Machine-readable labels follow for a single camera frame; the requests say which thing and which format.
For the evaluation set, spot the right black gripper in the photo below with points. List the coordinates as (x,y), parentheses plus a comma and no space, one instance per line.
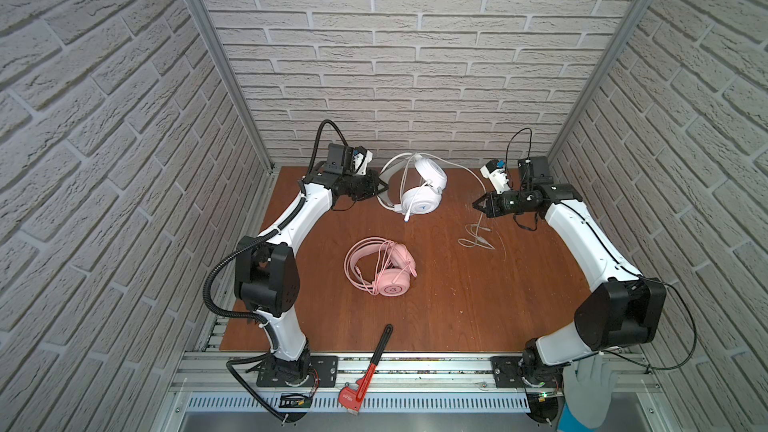
(492,210)

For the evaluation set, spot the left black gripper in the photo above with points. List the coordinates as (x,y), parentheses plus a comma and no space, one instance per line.
(376,186)

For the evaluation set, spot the white headphones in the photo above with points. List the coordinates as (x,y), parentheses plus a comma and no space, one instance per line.
(421,199)

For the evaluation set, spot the pink headphones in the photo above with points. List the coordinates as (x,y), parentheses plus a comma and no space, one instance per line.
(394,269)

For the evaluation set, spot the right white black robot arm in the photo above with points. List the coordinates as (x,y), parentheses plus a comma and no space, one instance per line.
(623,307)

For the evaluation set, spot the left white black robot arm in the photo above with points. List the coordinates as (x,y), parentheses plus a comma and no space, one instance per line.
(267,280)

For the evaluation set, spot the grey gloved hand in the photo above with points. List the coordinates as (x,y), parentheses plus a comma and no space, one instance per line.
(588,387)

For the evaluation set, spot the red black pipe wrench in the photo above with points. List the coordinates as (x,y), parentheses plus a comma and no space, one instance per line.
(352,396)

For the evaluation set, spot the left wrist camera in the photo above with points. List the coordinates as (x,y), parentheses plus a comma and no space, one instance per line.
(361,158)

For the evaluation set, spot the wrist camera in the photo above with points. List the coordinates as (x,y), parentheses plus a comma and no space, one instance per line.
(361,158)
(496,172)

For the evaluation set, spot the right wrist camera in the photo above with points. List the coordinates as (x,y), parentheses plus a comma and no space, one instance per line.
(496,172)

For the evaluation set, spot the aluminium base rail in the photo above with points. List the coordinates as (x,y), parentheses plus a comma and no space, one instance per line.
(402,382)

